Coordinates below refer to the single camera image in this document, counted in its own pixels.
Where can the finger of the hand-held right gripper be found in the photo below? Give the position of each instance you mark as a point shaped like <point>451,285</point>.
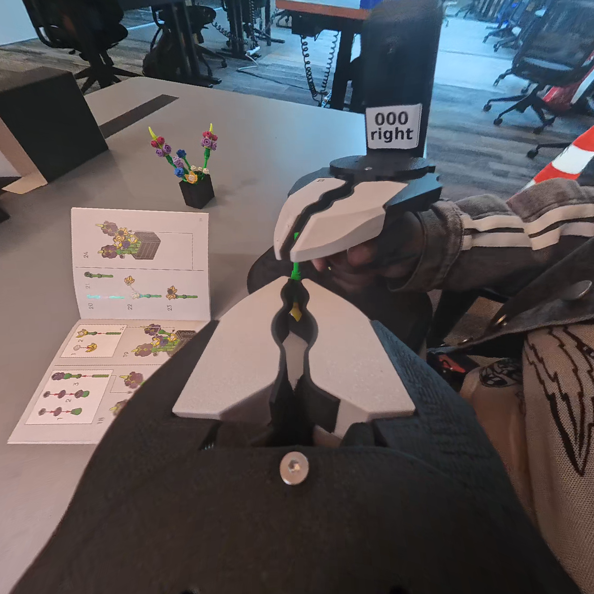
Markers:
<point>297,209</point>
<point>343,218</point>

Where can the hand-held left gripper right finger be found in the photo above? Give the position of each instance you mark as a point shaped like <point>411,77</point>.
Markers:
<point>362,362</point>

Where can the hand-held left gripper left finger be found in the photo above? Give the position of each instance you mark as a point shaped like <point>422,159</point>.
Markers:
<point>232,362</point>

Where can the green brick flower stem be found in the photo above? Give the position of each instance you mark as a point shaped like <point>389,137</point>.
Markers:
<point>294,271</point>

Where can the person's right forearm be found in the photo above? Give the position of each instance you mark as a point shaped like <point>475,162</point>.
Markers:
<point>487,232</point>

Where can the grey desk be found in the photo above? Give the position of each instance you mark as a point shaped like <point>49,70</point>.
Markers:
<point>255,139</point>

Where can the desk with orange edge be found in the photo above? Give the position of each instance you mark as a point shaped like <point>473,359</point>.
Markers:
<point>325,11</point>

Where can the person's right hand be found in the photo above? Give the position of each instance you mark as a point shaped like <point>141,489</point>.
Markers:
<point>357,268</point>

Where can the brick flower bouquet black pot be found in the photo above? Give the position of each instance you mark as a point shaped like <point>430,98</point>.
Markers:
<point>197,192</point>

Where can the paper instruction booklet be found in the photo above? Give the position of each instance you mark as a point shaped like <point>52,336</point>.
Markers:
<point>139,278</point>

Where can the white power strip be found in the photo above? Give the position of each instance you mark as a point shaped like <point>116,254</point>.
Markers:
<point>253,51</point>

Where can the person's grey denim jacket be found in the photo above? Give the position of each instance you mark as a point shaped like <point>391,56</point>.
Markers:
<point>538,297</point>

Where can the red white striped object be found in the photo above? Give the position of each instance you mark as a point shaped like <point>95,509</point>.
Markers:
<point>568,157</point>

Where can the person's beige printed shirt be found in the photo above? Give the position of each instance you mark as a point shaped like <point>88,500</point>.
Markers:
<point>547,417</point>

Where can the black flower print toy box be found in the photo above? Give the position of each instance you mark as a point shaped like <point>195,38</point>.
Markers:
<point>46,120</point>

